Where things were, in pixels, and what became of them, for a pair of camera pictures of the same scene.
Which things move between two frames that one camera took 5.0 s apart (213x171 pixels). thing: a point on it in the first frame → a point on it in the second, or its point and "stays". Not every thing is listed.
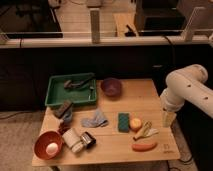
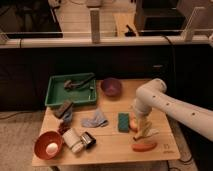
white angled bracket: x=188 y=31 stays
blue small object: x=68 y=116 stays
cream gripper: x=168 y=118 → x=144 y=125
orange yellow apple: x=135 y=124 stays
